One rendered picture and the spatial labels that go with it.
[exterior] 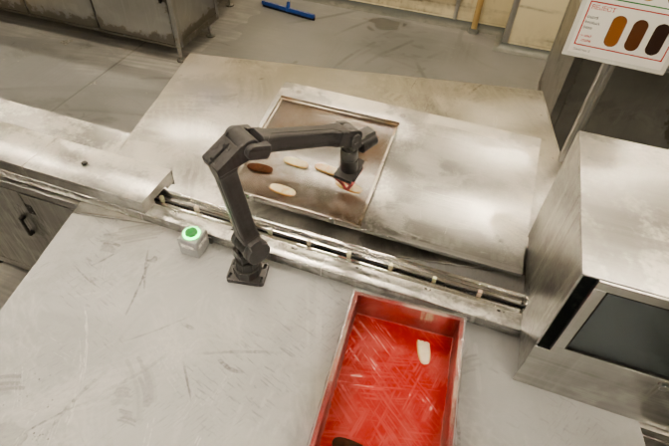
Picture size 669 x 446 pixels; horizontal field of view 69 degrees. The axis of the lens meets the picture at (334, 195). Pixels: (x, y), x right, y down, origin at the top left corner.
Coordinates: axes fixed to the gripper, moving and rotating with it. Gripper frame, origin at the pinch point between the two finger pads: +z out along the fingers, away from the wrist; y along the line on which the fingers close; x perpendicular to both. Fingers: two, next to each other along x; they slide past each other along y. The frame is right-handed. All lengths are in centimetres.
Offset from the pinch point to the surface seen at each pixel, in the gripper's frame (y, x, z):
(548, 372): -33, -75, -3
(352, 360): -52, -28, 4
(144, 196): -37, 59, -1
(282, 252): -31.3, 8.0, 4.5
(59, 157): -37, 99, 1
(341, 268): -27.4, -11.6, 4.5
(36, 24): 121, 382, 129
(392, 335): -39, -35, 6
